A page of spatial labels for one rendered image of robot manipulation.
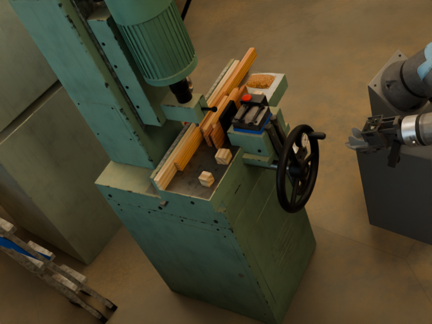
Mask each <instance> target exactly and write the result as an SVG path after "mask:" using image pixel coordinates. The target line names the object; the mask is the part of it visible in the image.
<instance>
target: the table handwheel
mask: <svg viewBox="0 0 432 324"><path fill-rule="evenodd" d="M308 132H314V130H313V128H312V127H311V126H309V125H306V124H301V125H298V126H296V127H295V128H294V129H293V130H292V131H291V132H290V133H289V135H288V137H287V138H286V140H285V142H284V144H283V147H282V150H281V153H280V157H279V160H277V159H274V160H273V162H272V163H271V166H270V167H264V166H257V165H250V164H249V165H250V166H251V167H258V168H264V169H269V170H276V192H277V196H278V200H279V203H280V205H281V207H282V208H283V209H284V210H285V211H286V212H288V213H296V212H298V211H300V210H301V209H302V208H303V207H304V206H305V205H306V204H307V201H308V200H309V198H310V196H311V194H312V191H313V189H314V185H315V183H316V178H317V174H318V167H319V158H320V152H319V145H318V140H317V139H314V138H310V137H308V139H309V142H310V152H311V154H310V155H309V156H308V157H307V158H306V159H305V160H300V159H298V158H297V157H296V154H295V153H294V149H293V145H294V142H295V141H296V139H297V138H298V136H299V135H300V134H302V133H306V135H307V133H308ZM289 155H291V158H292V161H291V162H289V161H288V159H289ZM309 161H310V171H309ZM286 172H287V173H289V174H290V176H291V177H294V184H293V189H292V195H291V202H290V203H289V201H288V199H287V194H286V189H285V175H286ZM308 173H309V176H308V180H307V184H306V186H305V189H304V191H303V193H302V195H301V197H300V198H299V200H298V201H297V202H296V196H297V191H298V185H299V182H300V179H305V178H306V177H307V175H308Z"/></svg>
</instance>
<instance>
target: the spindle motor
mask: <svg viewBox="0 0 432 324"><path fill-rule="evenodd" d="M104 1H105V3H106V5H107V7H108V9H109V11H110V13H111V15H112V17H113V19H114V21H115V23H116V24H117V26H118V28H119V30H120V32H121V34H122V36H123V38H124V40H125V42H126V44H127V46H128V48H129V50H130V52H131V53H132V56H133V57H134V60H135V61H136V63H137V65H138V67H139V70H140V71H141V74H142V75H143V78H144V79H145V81H146V83H148V84H150V85H152V86H158V87H161V86H169V85H171V84H174V83H176V82H179V81H181V80H182V79H184V78H186V77H187V76H188V75H189V74H190V73H191V72H192V71H193V70H194V69H195V67H196V66H197V63H198V57H197V54H196V52H195V50H194V47H193V45H192V42H191V40H190V38H189V35H188V32H187V30H186V28H185V25H184V23H183V20H182V18H181V15H180V13H179V10H178V9H177V6H176V3H175V1H174V0H104Z"/></svg>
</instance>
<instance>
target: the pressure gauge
mask: <svg viewBox="0 0 432 324"><path fill-rule="evenodd" d="M305 135H306V133H302V134H300V135H299V136H298V138H297V139H296V141H295V144H296V146H297V147H299V148H300V149H302V148H305V147H306V146H307V144H308V141H309V139H308V137H307V135H306V140H305Z"/></svg>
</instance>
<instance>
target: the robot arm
mask: <svg viewBox="0 0 432 324"><path fill-rule="evenodd" d="M381 88H382V91H383V94H384V96H385V97H386V99H387V101H389V102H390V103H391V104H392V105H393V106H394V107H395V108H397V109H398V110H401V111H404V112H413V111H416V110H418V109H420V108H421V107H423V106H424V105H425V104H426V103H427V101H428V100H429V101H430V102H431V105H432V42H430V43H429V44H428V45H427V46H426V47H424V48H422V49H421V50H420V51H418V52H417V53H416V54H414V55H413V56H412V57H410V58H409V59H408V60H400V61H396V62H394V63H392V64H390V65H389V66H388V67H387V68H386V69H385V70H384V71H383V73H382V77H381ZM376 117H380V118H377V119H372V118H376ZM352 134H353V136H349V137H348V141H347V142H346V143H345V145H346V146H347V147H348V148H350V149H352V150H354V151H357V152H359V153H362V154H373V153H377V152H380V151H384V150H386V149H388V148H389V147H391V150H390V154H389V155H388V164H387V165H388V166H389V167H392V168H395V167H396V164H397V163H398V162H399V161H400V160H401V157H400V154H401V149H402V145H407V146H408V147H421V146H427V145H432V112H429V113H424V114H416V115H411V116H406V117H404V119H402V118H401V116H393V117H389V118H385V117H384V115H383V114H382V115H378V116H371V117H368V120H367V121H366V123H365V125H364V127H363V130H360V129H358V128H357V127H353V128H352Z"/></svg>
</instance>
